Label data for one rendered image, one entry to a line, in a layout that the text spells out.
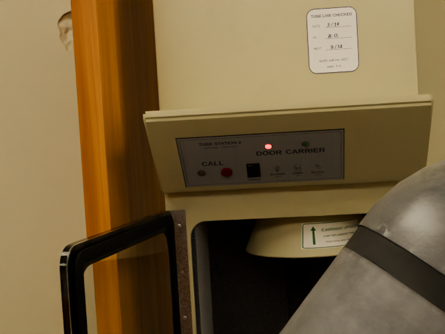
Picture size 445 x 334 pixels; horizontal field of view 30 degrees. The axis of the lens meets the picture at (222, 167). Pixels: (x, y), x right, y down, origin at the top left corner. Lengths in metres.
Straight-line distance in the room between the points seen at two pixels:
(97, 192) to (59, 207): 0.56
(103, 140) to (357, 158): 0.29
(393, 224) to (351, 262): 0.03
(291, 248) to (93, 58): 0.34
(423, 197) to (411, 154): 0.58
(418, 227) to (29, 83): 1.21
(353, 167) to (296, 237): 0.13
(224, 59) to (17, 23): 0.60
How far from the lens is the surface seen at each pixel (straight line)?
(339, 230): 1.08
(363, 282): 0.39
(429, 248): 0.38
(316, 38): 1.04
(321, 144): 0.96
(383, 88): 1.04
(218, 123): 0.93
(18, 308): 1.59
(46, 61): 1.54
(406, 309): 0.38
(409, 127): 0.95
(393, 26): 1.05
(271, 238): 1.08
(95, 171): 0.97
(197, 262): 1.06
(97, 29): 0.98
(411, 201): 0.40
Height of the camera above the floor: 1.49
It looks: 3 degrees down
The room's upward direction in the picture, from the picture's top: 3 degrees counter-clockwise
